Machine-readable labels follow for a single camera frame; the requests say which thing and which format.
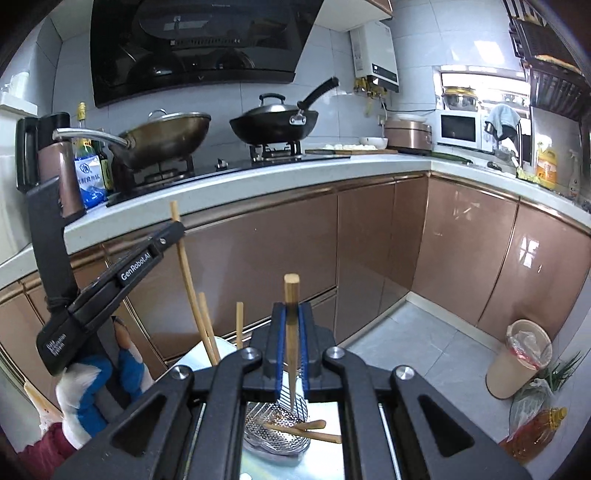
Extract bronze wok with handle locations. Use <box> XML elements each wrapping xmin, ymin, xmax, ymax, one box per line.
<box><xmin>51</xmin><ymin>108</ymin><xmax>212</xmax><ymax>172</ymax></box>

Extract wire utensil holder basket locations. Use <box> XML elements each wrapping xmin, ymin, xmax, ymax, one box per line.
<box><xmin>241</xmin><ymin>398</ymin><xmax>312</xmax><ymax>458</ymax></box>

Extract bamboo chopstick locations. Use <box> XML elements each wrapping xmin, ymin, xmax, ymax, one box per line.
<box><xmin>235</xmin><ymin>302</ymin><xmax>245</xmax><ymax>350</ymax></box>
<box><xmin>283</xmin><ymin>273</ymin><xmax>300</xmax><ymax>410</ymax></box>
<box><xmin>294</xmin><ymin>419</ymin><xmax>327</xmax><ymax>431</ymax></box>
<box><xmin>197</xmin><ymin>292</ymin><xmax>221</xmax><ymax>364</ymax></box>
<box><xmin>263</xmin><ymin>423</ymin><xmax>342</xmax><ymax>444</ymax></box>
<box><xmin>169</xmin><ymin>200</ymin><xmax>219</xmax><ymax>368</ymax></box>

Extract amber oil bottle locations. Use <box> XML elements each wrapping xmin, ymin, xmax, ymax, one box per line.
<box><xmin>499</xmin><ymin>407</ymin><xmax>568</xmax><ymax>465</ymax></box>

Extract bronze rice cooker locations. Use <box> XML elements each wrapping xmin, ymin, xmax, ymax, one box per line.
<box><xmin>384</xmin><ymin>119</ymin><xmax>433</xmax><ymax>153</ymax></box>

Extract yellow detergent bottle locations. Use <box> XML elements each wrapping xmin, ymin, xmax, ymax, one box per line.
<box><xmin>536</xmin><ymin>147</ymin><xmax>558</xmax><ymax>190</ymax></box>

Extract white water heater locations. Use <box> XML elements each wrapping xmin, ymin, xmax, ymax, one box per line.
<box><xmin>349</xmin><ymin>21</ymin><xmax>400</xmax><ymax>93</ymax></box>

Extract brown thermos kettle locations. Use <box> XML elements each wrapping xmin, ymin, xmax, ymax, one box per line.
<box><xmin>15</xmin><ymin>112</ymin><xmax>85</xmax><ymax>225</ymax></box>

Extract green onion bunch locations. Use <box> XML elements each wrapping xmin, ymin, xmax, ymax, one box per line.
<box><xmin>538</xmin><ymin>352</ymin><xmax>583</xmax><ymax>393</ymax></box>

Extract brown kitchen base cabinets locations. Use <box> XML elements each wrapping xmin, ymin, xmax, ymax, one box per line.
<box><xmin>0</xmin><ymin>171</ymin><xmax>591</xmax><ymax>407</ymax></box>

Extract blue white gloved left hand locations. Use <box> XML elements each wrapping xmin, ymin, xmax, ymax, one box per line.
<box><xmin>56</xmin><ymin>317</ymin><xmax>154</xmax><ymax>450</ymax></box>

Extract black wok with lid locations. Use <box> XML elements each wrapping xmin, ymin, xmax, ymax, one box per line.
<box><xmin>229</xmin><ymin>77</ymin><xmax>339</xmax><ymax>146</ymax></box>

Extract beige trash bin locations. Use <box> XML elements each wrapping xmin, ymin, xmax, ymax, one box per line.
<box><xmin>485</xmin><ymin>319</ymin><xmax>553</xmax><ymax>400</ymax></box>

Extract black wall rack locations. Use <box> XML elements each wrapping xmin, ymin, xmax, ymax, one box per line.
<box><xmin>503</xmin><ymin>1</ymin><xmax>590</xmax><ymax>122</ymax></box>

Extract blue seasoning packet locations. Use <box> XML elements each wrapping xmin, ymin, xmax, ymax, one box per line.
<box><xmin>74</xmin><ymin>155</ymin><xmax>107</xmax><ymax>210</ymax></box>

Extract white microwave oven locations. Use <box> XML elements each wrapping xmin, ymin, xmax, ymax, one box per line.
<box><xmin>433</xmin><ymin>110</ymin><xmax>493</xmax><ymax>153</ymax></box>

